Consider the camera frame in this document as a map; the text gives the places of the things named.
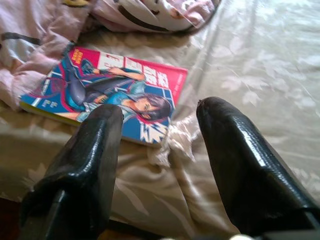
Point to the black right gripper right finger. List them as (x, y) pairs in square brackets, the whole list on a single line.
[(245, 180)]

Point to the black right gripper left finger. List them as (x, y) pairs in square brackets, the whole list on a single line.
[(82, 175)]

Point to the colourful manga comic book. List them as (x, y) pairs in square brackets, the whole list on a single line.
[(100, 82)]

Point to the pink cartoon print quilt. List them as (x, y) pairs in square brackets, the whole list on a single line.
[(37, 32)]

